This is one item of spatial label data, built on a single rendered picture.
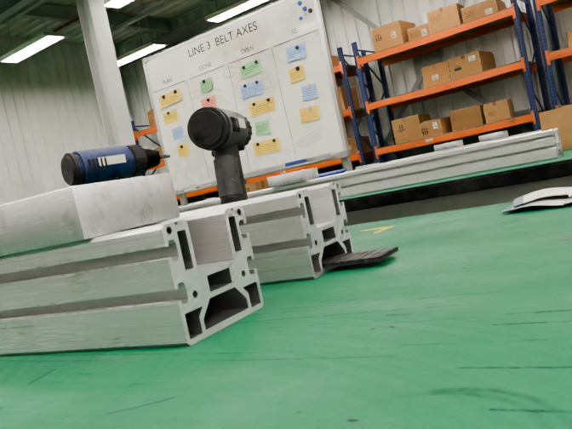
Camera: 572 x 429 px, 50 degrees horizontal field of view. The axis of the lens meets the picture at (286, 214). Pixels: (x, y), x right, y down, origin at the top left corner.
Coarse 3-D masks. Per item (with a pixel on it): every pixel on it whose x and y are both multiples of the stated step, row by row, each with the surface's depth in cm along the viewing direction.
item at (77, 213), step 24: (48, 192) 45; (72, 192) 44; (96, 192) 46; (120, 192) 48; (144, 192) 50; (168, 192) 52; (0, 216) 48; (24, 216) 47; (48, 216) 46; (72, 216) 44; (96, 216) 45; (120, 216) 47; (144, 216) 50; (168, 216) 52; (0, 240) 49; (24, 240) 47; (48, 240) 46; (72, 240) 45
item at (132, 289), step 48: (96, 240) 44; (144, 240) 42; (192, 240) 49; (240, 240) 48; (0, 288) 50; (48, 288) 48; (96, 288) 45; (144, 288) 42; (192, 288) 43; (240, 288) 47; (0, 336) 51; (48, 336) 48; (96, 336) 46; (144, 336) 43; (192, 336) 42
